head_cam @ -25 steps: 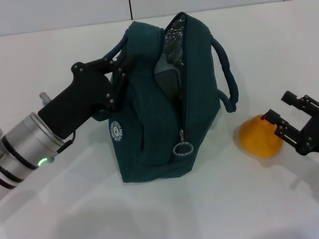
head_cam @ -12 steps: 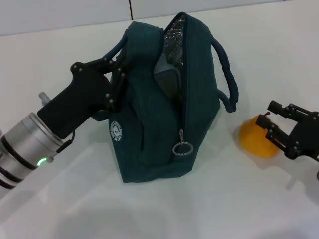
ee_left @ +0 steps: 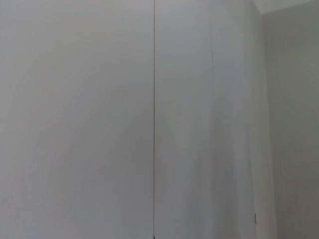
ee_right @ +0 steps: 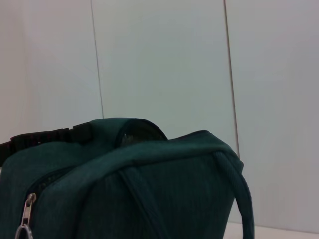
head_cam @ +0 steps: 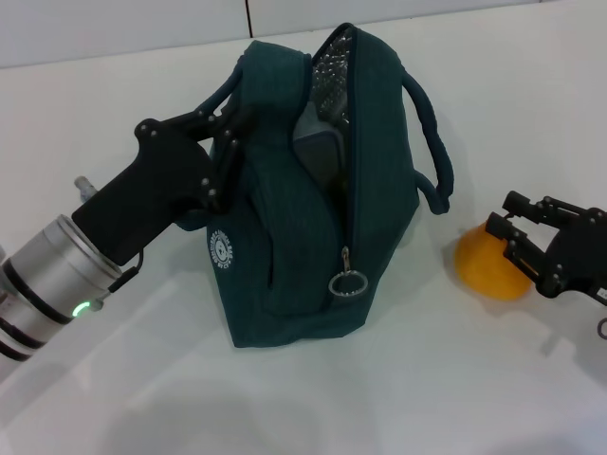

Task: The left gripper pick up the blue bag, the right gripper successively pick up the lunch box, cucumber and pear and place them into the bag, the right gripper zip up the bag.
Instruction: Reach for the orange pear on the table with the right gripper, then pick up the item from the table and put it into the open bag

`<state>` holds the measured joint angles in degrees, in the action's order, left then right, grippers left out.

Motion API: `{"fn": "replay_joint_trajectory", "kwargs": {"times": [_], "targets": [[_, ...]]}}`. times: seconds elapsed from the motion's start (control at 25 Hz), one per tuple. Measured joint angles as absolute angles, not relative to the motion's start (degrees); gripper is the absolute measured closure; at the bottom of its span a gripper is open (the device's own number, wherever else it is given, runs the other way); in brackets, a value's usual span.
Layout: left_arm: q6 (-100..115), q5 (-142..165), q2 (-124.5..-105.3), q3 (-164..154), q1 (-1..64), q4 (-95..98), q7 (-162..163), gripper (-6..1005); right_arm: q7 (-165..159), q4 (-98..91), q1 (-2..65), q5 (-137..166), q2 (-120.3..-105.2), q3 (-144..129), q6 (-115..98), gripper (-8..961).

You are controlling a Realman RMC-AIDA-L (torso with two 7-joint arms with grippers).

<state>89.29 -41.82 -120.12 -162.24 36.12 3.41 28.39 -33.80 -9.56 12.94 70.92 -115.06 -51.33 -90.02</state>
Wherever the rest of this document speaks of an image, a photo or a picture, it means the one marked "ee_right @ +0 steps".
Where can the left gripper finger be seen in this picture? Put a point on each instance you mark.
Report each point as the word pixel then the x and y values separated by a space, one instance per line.
pixel 49 137

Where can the dark teal fabric lunch bag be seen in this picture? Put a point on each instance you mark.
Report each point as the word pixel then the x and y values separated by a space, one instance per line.
pixel 162 194

